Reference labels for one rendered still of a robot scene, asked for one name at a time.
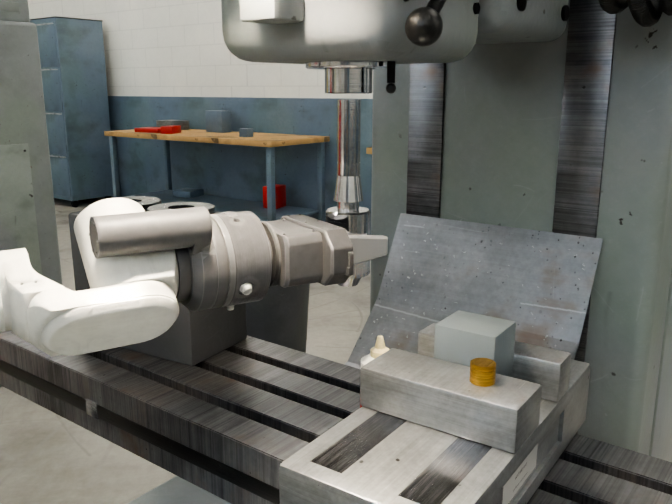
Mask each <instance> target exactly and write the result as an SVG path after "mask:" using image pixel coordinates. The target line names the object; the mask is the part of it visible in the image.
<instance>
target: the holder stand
mask: <svg viewBox="0 0 672 504"><path fill-rule="evenodd" d="M115 198H126V199H130V200H133V201H135V202H137V203H139V204H140V205H141V206H142V207H143V209H144V211H145V212H147V211H158V210H170V209H181V208H192V207H203V206H204V207H206V208H207V210H208V212H209V214H221V213H222V212H220V211H215V205H213V204H210V203H204V202H171V203H163V204H161V199H159V198H155V197H146V196H128V197H115ZM80 212H81V211H77V212H72V213H69V215H68V218H69V228H70V239H71V249H72V259H73V270H74V280H75V291H81V290H88V289H90V286H89V282H88V279H87V275H86V271H85V268H84V264H83V261H82V257H81V254H80V250H79V246H78V243H77V239H76V236H75V232H74V222H75V219H76V218H77V216H78V215H79V214H80ZM178 305H179V315H178V317H177V319H176V321H175V322H174V323H173V325H172V326H171V327H170V328H169V329H168V330H167V331H166V332H164V333H163V334H161V335H160V336H158V337H156V338H154V339H151V340H148V341H145V342H141V343H136V344H131V345H127V346H122V347H121V348H125V349H128V350H132V351H136V352H140V353H144V354H147V355H151V356H155V357H159V358H163V359H166V360H170V361H174V362H178V363H182V364H185V365H189V366H194V365H196V364H198V363H200V362H202V361H204V360H206V359H208V358H210V357H212V356H214V355H215V354H217V353H219V352H221V351H223V350H225V349H227V348H229V347H231V346H233V345H235V344H237V343H239V342H241V341H243V340H245V339H246V338H247V328H246V303H243V304H237V305H234V310H227V307H220V308H213V309H207V310H201V311H196V312H192V311H190V310H189V309H187V308H186V307H185V306H184V305H182V304H181V303H180V302H178Z"/></svg>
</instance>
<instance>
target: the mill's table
mask: <svg viewBox="0 0 672 504"><path fill-rule="evenodd" d="M360 372H361V369H358V368H354V367H351V366H348V365H344V364H341V363H338V362H334V361H331V360H328V359H324V358H321V357H318V356H314V355H311V354H308V353H304V352H301V351H298V350H294V349H291V348H288V347H284V346H281V345H278V344H274V343H271V342H267V341H264V340H261V339H257V338H254V337H251V336H247V338H246V339H245V340H243V341H241V342H239V343H237V344H235V345H233V346H231V347H229V348H227V349H225V350H223V351H221V352H219V353H217V354H215V355H214V356H212V357H210V358H208V359H206V360H204V361H202V362H200V363H198V364H196V365H194V366H189V365H185V364H182V363H178V362H174V361H170V360H166V359H163V358H159V357H155V356H151V355H147V354H144V353H140V352H136V351H132V350H128V349H125V348H121V347H117V348H112V349H107V350H102V351H97V352H92V353H87V354H81V355H57V356H52V357H51V356H49V355H48V354H46V353H45V352H43V351H41V350H40V349H38V348H37V347H35V346H34V345H32V344H31V343H29V342H26V341H25V340H23V339H21V338H20V337H18V336H17V335H15V334H13V333H12V332H11V330H10V331H5V332H0V385H1V386H3V387H5V388H7V389H9V390H11V391H13V392H14V393H16V394H18V395H20V396H22V397H24V398H26V399H28V400H30V401H32V402H34V403H36V404H38V405H40V406H42V407H44V408H46V409H48V410H50V411H52V412H54V413H55V414H57V415H59V416H61V417H63V418H65V419H67V420H69V421H71V422H73V423H75V424H77V425H79V426H81V427H83V428H85V429H87V430H89V431H91V432H93V433H95V434H96V435H98V436H100V437H102V438H104V439H106V440H108V441H110V442H112V443H114V444H116V445H118V446H120V447H122V448H124V449H126V450H128V451H130V452H132V453H134V454H136V455H137V456H139V457H141V458H143V459H145V460H147V461H149V462H151V463H153V464H155V465H157V466H159V467H161V468H163V469H165V470H167V471H169V472H171V473H173V474H175V475H177V476H179V477H180V478H182V479H184V480H186V481H188V482H190V483H192V484H194V485H196V486H198V487H200V488H202V489H204V490H206V491H208V492H210V493H212V494H214V495H216V496H218V497H220V498H221V499H223V500H225V501H227V502H229V503H231V504H280V496H279V466H280V464H281V463H282V462H283V461H285V460H286V459H288V458H289V457H290V456H292V455H293V454H295V453H296V452H298V451H299V450H301V449H302V448H303V447H305V446H306V445H308V444H309V443H311V442H312V441H313V440H315V439H316V438H318V437H319V436H321V435H322V434H323V433H325V432H326V431H328V430H329V429H331V428H332V427H334V426H335V425H336V424H338V423H339V422H341V421H342V420H344V419H345V418H346V417H348V416H349V415H351V414H352V413H354V412H355V411H356V410H358V409H359V408H360ZM527 504H672V462H669V461H666V460H662V459H659V458H656V457H652V456H649V455H646V454H642V453H639V452H635V451H632V450H629V449H625V448H622V447H619V446H615V445H612V444H609V443H605V442H602V441H599V440H595V439H592V438H589V437H585V436H582V435H579V434H575V436H574V437H573V439H572V440H571V441H570V443H569V444H568V446H567V447H566V449H565V450H564V451H563V453H562V454H561V456H560V457H559V459H558V460H557V461H556V463H555V464H554V466H553V467H552V468H551V470H550V471H549V473H548V474H547V476H546V477H545V478H544V480H543V481H542V483H541V484H540V486H539V487H538V488H537V490H536V491H535V493H534V494H533V496H532V497H531V498H530V500H529V501H528V503H527Z"/></svg>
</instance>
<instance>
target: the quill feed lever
mask: <svg viewBox="0 0 672 504"><path fill-rule="evenodd" d="M445 2H446V0H430V1H429V2H428V4H427V6H426V7H420V8H417V9H415V10H414V11H412V12H411V13H410V14H409V16H408V17H407V20H406V23H405V32H406V35H407V37H408V39H409V40H410V41H411V42H412V43H413V44H415V45H417V46H421V47H425V46H429V45H432V44H434V43H435V42H436V41H437V40H438V39H439V38H440V36H441V34H442V30H443V21H442V18H441V16H440V15H439V14H440V12H441V10H442V8H443V6H444V4H445Z"/></svg>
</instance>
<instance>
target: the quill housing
mask: <svg viewBox="0 0 672 504"><path fill-rule="evenodd" d="M429 1H430V0H304V19H303V21H301V22H298V23H284V24H263V23H254V22H243V21H241V20H240V0H221V10H222V33H223V38H224V42H225V44H226V46H227V48H228V50H229V51H230V52H231V53H232V54H233V55H234V56H236V57H237V58H238V59H241V60H244V61H249V62H260V63H283V64H305V62H311V61H395V64H424V63H450V62H455V61H458V60H461V59H463V58H464V57H466V56H467V55H468V54H469V53H470V52H471V51H472V49H473V47H474V45H475V43H476V39H477V33H478V14H479V12H480V4H479V0H446V2H445V4H444V6H443V8H442V10H441V12H440V14H439V15H440V16H441V18H442V21H443V30H442V34H441V36H440V38H439V39H438V40H437V41H436V42H435V43H434V44H432V45H429V46H425V47H421V46H417V45H415V44H413V43H412V42H411V41H410V40H409V39H408V37H407V35H406V32H405V23H406V20H407V17H408V16H409V14H410V13H411V12H412V11H414V10H415V9H417V8H420V7H426V6H427V4H428V2H429Z"/></svg>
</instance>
